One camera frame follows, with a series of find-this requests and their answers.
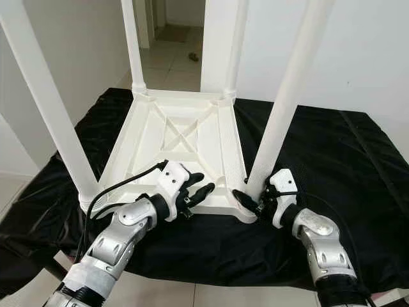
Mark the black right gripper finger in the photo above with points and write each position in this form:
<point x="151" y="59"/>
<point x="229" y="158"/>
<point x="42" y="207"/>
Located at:
<point x="246" y="199"/>

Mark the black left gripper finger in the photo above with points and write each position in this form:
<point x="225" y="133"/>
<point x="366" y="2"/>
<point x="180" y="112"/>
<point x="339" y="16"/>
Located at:
<point x="201" y="193"/>
<point x="195" y="178"/>

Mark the white plastic table top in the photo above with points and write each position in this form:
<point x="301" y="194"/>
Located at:
<point x="172" y="121"/>

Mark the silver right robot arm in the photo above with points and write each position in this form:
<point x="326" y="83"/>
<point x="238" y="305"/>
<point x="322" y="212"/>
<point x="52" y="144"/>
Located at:
<point x="319" y="243"/>

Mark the black table cloth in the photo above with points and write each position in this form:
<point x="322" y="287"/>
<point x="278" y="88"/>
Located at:
<point x="358" y="160"/>

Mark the small dark floor object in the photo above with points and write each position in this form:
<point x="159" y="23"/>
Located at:
<point x="193" y="56"/>

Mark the brown door mat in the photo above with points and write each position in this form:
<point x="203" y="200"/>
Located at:
<point x="172" y="33"/>

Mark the black table leg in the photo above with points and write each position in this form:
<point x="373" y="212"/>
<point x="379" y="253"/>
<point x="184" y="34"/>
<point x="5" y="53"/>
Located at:
<point x="54" y="268"/>

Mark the small pink cylinder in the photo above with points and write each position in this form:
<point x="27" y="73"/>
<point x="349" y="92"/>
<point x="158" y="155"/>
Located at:
<point x="390" y="297"/>

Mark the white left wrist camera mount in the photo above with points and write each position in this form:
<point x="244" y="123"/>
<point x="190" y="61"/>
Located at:
<point x="174" y="176"/>

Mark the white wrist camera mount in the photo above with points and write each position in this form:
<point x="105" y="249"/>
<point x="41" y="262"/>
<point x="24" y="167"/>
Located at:
<point x="284" y="182"/>
<point x="174" y="176"/>

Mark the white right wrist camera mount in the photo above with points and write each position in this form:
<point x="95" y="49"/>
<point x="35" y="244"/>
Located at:
<point x="284" y="182"/>

